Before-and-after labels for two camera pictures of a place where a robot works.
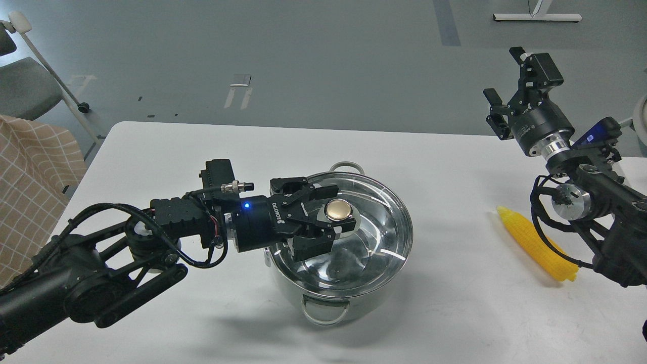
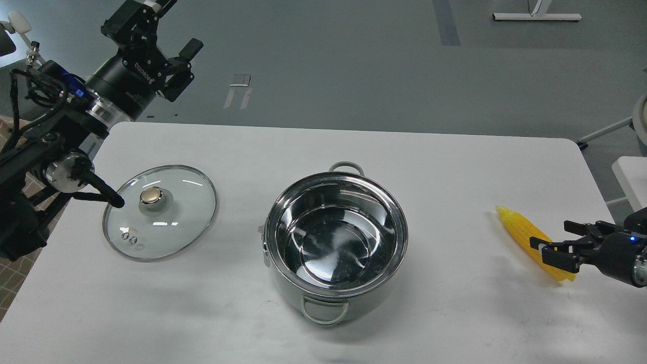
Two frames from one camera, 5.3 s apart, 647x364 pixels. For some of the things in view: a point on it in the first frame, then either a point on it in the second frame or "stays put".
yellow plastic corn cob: x=542 y=248 stays put
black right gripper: x=532 y=117 → x=615 y=256
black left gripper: x=262 y=221 → x=127 y=85
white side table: x=634 y=170 stays put
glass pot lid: x=363 y=261 → x=167 y=209
